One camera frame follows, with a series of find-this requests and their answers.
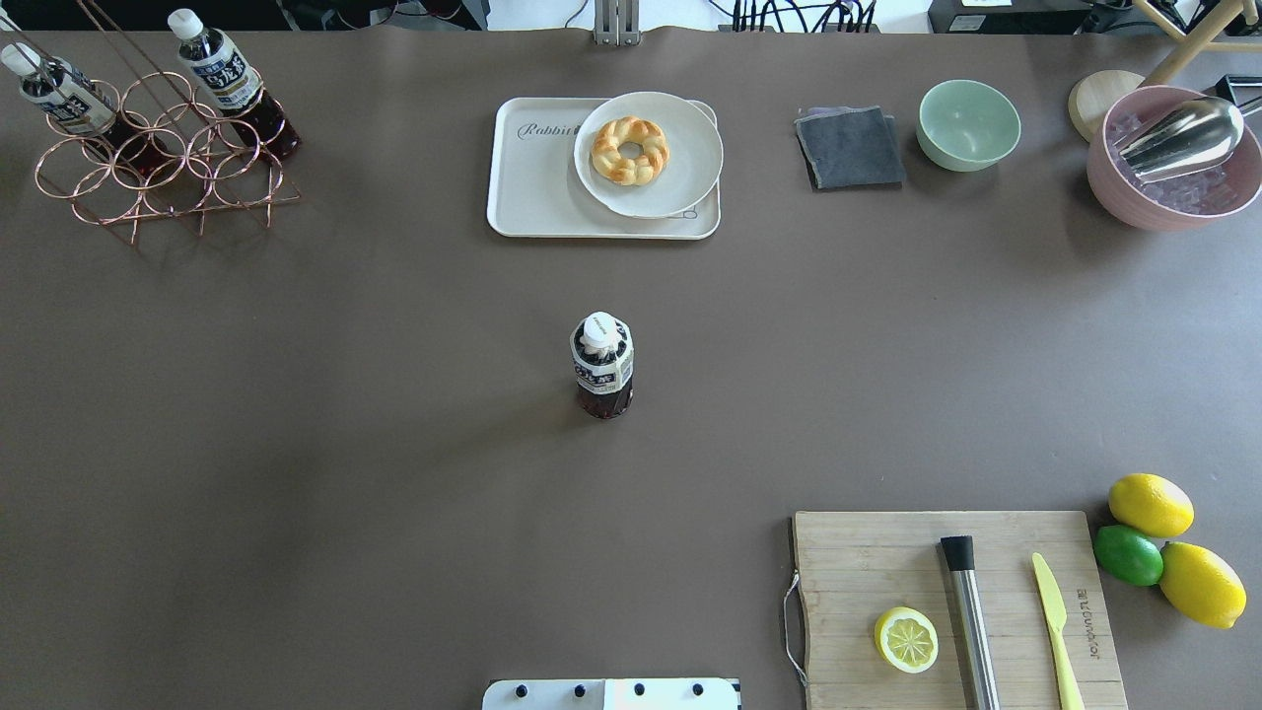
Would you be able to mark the white round plate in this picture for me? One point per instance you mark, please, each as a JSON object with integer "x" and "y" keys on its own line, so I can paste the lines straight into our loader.
{"x": 694, "y": 164}

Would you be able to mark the steel muddler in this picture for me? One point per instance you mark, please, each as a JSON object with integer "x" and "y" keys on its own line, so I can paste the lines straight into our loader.
{"x": 958, "y": 551}

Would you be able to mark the tea bottle rack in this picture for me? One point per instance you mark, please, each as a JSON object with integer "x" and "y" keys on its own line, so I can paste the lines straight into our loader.
{"x": 77, "y": 106}
{"x": 233, "y": 85}
{"x": 603, "y": 361}

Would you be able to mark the tea bottle front rack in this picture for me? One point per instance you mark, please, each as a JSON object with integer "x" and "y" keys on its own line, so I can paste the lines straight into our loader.
{"x": 233, "y": 85}

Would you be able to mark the wooden cutting board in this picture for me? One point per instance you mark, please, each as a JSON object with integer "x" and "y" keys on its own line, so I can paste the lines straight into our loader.
{"x": 854, "y": 566}

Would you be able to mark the whole lemon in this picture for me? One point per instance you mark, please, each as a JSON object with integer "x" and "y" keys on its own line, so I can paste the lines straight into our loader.
{"x": 1201, "y": 585}
{"x": 1151, "y": 504}

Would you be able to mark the wooden stand legs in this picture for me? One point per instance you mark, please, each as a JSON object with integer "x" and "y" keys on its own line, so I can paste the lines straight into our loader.
{"x": 1203, "y": 38}

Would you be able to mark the aluminium camera post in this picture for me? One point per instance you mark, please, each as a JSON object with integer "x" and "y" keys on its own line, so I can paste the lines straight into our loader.
{"x": 617, "y": 22}

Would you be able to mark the green lime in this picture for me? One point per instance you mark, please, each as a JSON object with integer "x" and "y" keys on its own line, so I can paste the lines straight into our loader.
{"x": 1128, "y": 554}

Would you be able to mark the braided ring bread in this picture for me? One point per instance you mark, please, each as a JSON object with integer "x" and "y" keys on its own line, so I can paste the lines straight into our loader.
{"x": 630, "y": 151}

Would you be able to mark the whole lemon near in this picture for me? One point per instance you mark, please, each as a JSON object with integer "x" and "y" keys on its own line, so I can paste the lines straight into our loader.
{"x": 1201, "y": 585}

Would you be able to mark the grey folded cloth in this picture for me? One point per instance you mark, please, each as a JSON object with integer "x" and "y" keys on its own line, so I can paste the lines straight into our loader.
{"x": 849, "y": 146}

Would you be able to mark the yellow plastic knife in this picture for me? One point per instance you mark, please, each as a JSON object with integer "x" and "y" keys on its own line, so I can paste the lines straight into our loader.
{"x": 1056, "y": 616}

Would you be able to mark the pink bowl with ice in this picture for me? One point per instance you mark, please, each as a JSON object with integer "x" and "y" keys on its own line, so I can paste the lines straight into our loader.
{"x": 1122, "y": 196}

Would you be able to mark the half lemon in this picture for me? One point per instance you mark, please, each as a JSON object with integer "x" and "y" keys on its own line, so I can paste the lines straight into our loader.
{"x": 906, "y": 639}

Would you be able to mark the cream serving tray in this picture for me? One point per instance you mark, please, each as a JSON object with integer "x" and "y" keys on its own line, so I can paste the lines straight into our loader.
{"x": 534, "y": 190}

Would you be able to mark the green bowl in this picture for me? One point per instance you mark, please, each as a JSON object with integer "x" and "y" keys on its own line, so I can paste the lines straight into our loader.
{"x": 965, "y": 126}

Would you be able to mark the round wooden lid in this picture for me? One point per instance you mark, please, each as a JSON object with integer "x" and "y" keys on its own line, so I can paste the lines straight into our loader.
{"x": 1095, "y": 94}

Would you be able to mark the whole lemon far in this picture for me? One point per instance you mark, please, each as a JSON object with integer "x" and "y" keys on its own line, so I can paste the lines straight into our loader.
{"x": 1151, "y": 504}

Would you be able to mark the black power box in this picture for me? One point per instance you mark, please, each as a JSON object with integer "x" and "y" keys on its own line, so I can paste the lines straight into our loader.
{"x": 1056, "y": 18}

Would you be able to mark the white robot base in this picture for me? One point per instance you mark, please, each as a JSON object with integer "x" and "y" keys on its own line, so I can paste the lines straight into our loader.
{"x": 614, "y": 693}

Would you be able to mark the copper wire bottle rack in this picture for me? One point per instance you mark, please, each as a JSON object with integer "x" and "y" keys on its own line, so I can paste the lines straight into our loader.
{"x": 183, "y": 164}

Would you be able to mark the metal ice scoop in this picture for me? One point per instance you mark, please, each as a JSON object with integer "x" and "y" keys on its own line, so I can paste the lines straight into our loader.
{"x": 1196, "y": 135}

